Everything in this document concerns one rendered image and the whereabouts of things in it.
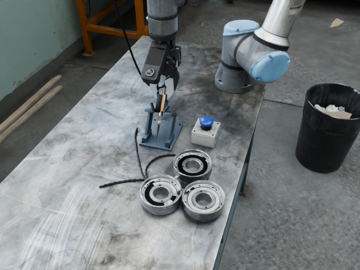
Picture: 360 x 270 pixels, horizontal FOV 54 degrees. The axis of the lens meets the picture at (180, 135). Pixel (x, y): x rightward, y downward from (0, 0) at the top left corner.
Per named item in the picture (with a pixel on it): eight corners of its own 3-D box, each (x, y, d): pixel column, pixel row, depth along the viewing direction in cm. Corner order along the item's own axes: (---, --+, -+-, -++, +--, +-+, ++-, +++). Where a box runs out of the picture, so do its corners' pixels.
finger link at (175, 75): (181, 88, 100) (177, 60, 95) (179, 91, 99) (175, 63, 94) (165, 87, 102) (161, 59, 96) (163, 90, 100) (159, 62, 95)
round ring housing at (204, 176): (194, 154, 103) (194, 143, 100) (219, 174, 97) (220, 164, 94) (165, 170, 98) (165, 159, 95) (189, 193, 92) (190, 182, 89)
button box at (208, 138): (214, 148, 104) (215, 136, 101) (190, 143, 106) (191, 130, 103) (220, 132, 110) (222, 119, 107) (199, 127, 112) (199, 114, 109)
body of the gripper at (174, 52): (182, 65, 102) (182, 24, 94) (173, 80, 96) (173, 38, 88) (157, 61, 104) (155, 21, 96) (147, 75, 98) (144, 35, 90)
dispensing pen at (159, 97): (149, 138, 103) (158, 81, 101) (154, 137, 107) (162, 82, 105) (157, 140, 103) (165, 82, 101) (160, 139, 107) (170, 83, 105)
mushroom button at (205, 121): (210, 137, 104) (211, 125, 101) (197, 135, 105) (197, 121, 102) (214, 129, 107) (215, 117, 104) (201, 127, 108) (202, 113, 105)
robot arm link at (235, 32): (243, 47, 131) (248, 12, 122) (263, 65, 122) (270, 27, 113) (214, 54, 128) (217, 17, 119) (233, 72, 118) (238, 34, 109)
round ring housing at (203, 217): (232, 208, 88) (234, 197, 85) (202, 232, 83) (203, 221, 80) (203, 184, 94) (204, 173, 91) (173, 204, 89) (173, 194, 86)
